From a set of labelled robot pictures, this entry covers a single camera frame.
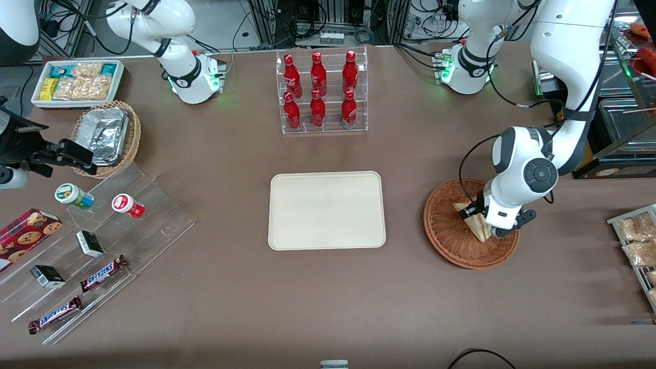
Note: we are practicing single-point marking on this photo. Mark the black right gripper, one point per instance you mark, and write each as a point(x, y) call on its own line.
point(15, 142)

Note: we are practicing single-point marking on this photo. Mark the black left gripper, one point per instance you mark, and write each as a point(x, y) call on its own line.
point(480, 206)

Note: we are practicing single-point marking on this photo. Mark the triangular sandwich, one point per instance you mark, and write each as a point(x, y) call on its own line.
point(479, 229)

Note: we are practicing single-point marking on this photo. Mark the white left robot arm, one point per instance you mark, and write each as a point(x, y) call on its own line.
point(564, 51)

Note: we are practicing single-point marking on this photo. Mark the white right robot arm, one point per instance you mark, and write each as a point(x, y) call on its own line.
point(179, 77)

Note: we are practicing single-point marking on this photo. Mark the round brown wicker basket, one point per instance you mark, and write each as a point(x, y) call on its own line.
point(446, 230)

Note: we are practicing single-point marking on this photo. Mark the light wicker basket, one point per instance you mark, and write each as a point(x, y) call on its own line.
point(134, 138)

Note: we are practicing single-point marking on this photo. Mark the cream rectangular tray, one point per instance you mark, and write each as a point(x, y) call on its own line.
point(326, 211)

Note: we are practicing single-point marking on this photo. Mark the stacked aluminium foil trays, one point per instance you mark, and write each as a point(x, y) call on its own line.
point(105, 136)

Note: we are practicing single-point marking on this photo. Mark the green lid yogurt cup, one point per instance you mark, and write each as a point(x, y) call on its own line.
point(72, 195)

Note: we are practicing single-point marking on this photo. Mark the red lid yogurt cup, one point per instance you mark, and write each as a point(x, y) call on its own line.
point(125, 205)

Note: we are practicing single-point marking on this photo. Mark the large clear cracker bag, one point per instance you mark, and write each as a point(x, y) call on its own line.
point(82, 88)

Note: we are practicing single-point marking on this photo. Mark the yellow snack packet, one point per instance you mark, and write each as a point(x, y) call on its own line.
point(48, 89)

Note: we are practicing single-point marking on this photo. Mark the small black carton box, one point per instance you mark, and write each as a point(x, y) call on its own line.
point(90, 244)
point(47, 276)

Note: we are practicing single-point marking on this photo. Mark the clear acrylic stepped display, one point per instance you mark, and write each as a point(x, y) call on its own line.
point(154, 205)

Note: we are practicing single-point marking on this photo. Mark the white plastic snack bin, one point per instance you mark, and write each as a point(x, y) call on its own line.
point(119, 82)

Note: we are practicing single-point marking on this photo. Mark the small clear cracker bag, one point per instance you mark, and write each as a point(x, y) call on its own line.
point(87, 69)

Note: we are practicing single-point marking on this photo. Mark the teal snack packet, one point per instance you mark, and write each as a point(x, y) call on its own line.
point(61, 70)
point(108, 69)

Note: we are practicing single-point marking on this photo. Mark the red chocolate cookie box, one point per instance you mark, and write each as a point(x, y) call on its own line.
point(23, 236)

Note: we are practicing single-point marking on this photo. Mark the snickers chocolate bar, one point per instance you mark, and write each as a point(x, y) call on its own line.
point(55, 314)
point(102, 273)

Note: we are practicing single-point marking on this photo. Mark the black food warmer machine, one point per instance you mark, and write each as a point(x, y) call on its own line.
point(615, 171)

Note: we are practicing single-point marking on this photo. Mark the red cola bottle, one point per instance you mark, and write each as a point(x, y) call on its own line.
point(318, 111)
point(292, 114)
point(318, 76)
point(291, 77)
point(350, 74)
point(349, 110)

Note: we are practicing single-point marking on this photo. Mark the clear bagged pastry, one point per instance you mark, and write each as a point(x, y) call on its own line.
point(640, 253)
point(638, 228)

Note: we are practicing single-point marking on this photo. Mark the clear acrylic bottle rack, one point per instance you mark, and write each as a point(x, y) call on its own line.
point(333, 128)

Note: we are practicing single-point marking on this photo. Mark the small grey device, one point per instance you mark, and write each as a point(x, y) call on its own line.
point(334, 364)

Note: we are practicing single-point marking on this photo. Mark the white power strip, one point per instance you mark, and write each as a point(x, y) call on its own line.
point(331, 37)

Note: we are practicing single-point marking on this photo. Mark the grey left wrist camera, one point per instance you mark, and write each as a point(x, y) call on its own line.
point(498, 233)

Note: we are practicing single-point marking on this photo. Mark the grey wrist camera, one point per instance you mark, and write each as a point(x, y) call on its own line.
point(498, 233)
point(13, 178)

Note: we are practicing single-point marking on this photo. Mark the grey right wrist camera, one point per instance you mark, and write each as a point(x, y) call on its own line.
point(13, 178)

